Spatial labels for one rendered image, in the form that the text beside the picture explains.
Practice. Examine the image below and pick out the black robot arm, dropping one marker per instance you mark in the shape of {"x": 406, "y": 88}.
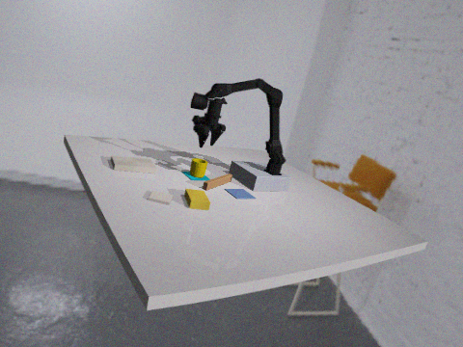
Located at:
{"x": 274, "y": 99}

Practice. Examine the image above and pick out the yellow cup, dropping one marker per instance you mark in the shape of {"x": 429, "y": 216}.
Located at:
{"x": 198, "y": 167}

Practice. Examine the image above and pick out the yellow rectangular block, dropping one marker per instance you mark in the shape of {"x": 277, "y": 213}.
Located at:
{"x": 196, "y": 199}

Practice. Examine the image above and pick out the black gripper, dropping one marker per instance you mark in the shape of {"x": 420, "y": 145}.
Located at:
{"x": 211, "y": 123}

